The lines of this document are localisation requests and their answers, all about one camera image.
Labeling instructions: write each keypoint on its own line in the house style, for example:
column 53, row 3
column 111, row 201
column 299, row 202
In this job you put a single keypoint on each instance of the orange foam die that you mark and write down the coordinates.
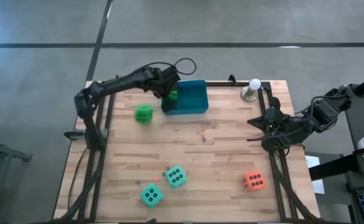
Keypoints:
column 254, row 181

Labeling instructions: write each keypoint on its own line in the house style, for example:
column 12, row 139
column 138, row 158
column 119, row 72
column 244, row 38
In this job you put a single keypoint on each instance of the white bulb on metal stand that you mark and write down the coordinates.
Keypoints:
column 250, row 91

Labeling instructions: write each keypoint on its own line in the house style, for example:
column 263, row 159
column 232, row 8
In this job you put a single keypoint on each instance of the black flat bar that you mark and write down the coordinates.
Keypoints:
column 334, row 166

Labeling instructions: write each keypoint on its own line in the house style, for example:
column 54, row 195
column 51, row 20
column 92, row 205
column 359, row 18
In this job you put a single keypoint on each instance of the teal foam die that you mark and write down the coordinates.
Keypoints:
column 176, row 176
column 152, row 195

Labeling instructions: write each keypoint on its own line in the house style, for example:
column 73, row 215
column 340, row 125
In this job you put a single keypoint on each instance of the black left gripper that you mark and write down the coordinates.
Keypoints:
column 168, row 79

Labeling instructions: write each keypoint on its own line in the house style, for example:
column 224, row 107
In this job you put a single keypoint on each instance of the black metal stand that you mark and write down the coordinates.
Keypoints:
column 10, row 152

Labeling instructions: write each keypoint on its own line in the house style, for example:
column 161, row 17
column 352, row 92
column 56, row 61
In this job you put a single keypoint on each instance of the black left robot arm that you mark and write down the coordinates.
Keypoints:
column 119, row 83

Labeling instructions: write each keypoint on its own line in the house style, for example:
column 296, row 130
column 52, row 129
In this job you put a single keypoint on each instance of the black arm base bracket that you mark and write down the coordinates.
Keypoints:
column 74, row 134

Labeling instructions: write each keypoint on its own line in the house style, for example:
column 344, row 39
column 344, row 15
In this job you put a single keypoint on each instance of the white paper sheet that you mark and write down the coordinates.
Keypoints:
column 313, row 161

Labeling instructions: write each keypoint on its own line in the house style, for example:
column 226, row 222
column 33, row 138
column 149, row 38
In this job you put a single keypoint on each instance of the blue plastic bin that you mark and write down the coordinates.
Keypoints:
column 191, row 96

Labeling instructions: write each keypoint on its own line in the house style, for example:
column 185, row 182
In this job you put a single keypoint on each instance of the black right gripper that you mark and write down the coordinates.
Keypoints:
column 278, row 124

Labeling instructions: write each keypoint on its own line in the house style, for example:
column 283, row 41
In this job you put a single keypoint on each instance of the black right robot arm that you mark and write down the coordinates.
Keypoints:
column 324, row 112

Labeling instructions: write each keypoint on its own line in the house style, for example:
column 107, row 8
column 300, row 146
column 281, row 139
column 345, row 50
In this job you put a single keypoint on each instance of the green foam die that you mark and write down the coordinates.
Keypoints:
column 173, row 95
column 144, row 114

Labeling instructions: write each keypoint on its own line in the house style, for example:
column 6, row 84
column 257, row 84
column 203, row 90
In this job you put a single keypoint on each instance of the black aluminium table frame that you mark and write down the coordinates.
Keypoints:
column 222, row 83

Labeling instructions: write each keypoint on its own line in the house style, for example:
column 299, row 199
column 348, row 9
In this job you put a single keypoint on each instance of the black frame clamp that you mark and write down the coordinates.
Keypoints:
column 117, row 77
column 232, row 79

